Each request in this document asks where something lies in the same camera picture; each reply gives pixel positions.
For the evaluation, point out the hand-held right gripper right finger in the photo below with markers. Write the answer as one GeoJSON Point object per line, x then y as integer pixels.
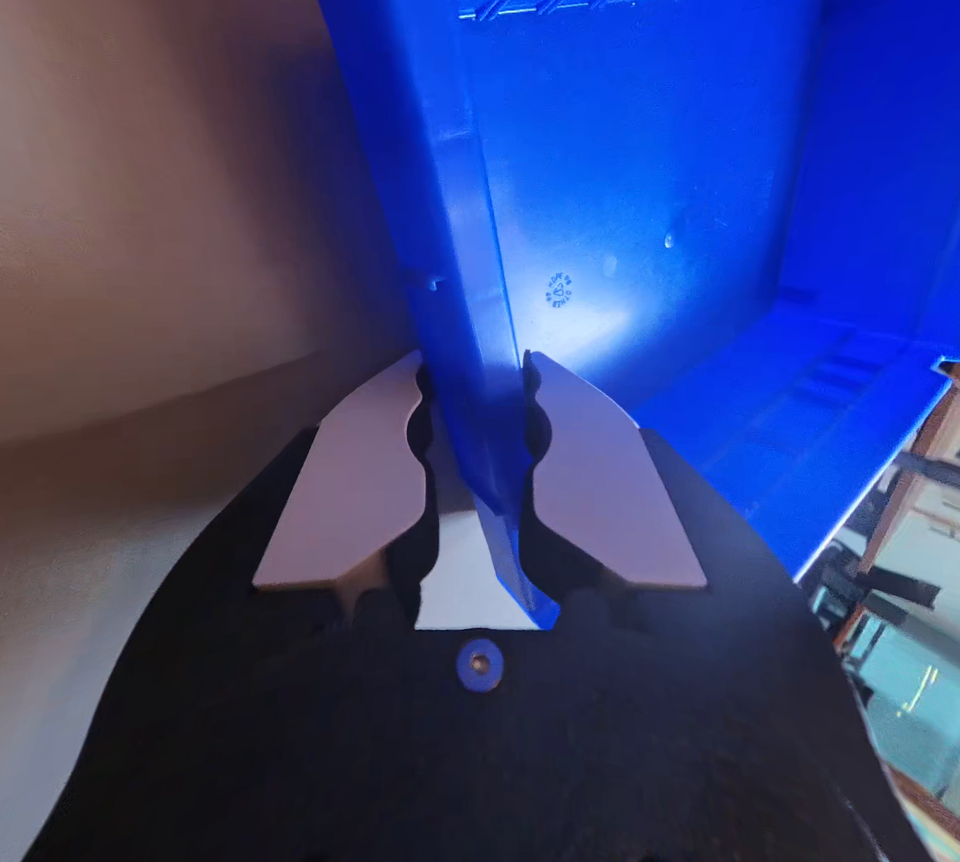
{"type": "Point", "coordinates": [615, 502]}

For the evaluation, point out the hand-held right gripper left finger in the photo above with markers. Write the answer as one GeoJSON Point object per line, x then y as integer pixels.
{"type": "Point", "coordinates": [338, 502]}

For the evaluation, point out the blue plastic bin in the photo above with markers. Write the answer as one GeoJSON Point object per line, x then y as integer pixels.
{"type": "Point", "coordinates": [675, 173]}

